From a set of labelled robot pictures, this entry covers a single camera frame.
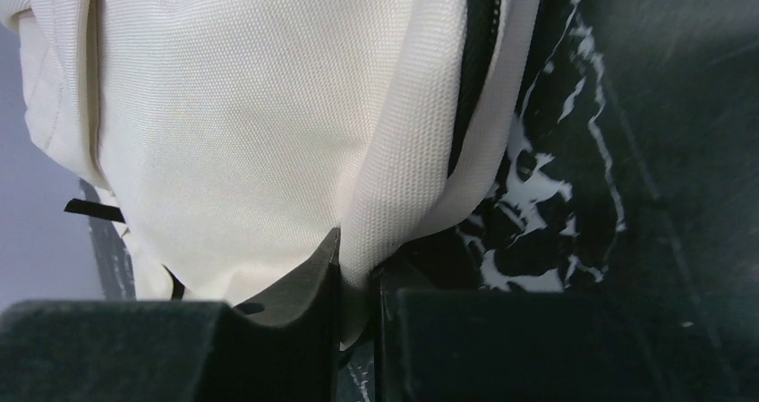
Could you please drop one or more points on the beige canvas backpack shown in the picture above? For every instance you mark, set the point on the beige canvas backpack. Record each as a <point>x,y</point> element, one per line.
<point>233,135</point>

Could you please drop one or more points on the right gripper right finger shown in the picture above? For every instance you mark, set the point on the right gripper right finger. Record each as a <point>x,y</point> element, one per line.
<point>434,344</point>

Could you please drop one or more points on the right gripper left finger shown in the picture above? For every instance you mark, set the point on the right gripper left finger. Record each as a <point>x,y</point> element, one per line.
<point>281,345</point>

